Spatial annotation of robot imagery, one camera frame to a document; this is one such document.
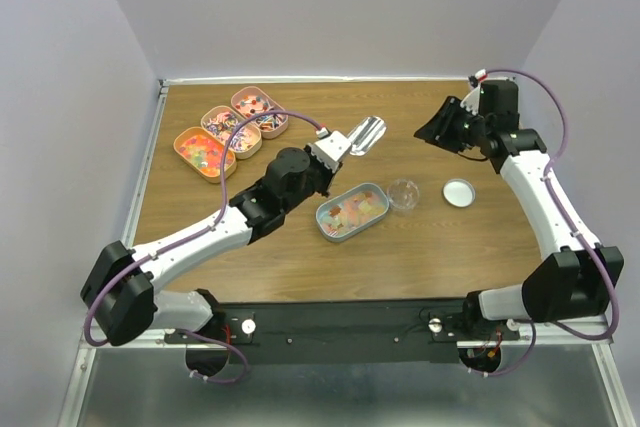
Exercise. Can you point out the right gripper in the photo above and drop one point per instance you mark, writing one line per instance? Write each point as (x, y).
(437, 129)

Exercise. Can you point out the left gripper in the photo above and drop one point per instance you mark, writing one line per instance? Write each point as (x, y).
(330, 176)

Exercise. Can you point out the grey candy tray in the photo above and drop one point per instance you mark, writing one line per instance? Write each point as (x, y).
(352, 212)

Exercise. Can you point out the metal scoop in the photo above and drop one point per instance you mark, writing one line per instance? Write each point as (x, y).
(365, 135)

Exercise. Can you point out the clear plastic cup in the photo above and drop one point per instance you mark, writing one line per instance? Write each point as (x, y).
(403, 196)

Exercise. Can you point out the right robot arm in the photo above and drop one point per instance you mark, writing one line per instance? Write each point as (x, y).
(574, 286)

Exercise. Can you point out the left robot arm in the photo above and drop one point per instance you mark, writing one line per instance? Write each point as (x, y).
(125, 292)

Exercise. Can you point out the beige candy tray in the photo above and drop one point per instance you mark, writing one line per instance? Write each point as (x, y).
(221, 121)

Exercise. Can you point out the white round lid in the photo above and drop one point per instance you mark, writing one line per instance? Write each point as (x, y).
(459, 193)

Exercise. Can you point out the pink candy tray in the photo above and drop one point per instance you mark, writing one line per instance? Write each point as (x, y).
(252, 100)

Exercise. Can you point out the orange candy tray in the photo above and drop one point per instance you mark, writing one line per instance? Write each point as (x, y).
(198, 148)

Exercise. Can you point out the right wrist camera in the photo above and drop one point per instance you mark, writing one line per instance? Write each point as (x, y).
(471, 101)

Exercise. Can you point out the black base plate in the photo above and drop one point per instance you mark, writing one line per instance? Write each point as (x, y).
(345, 332)

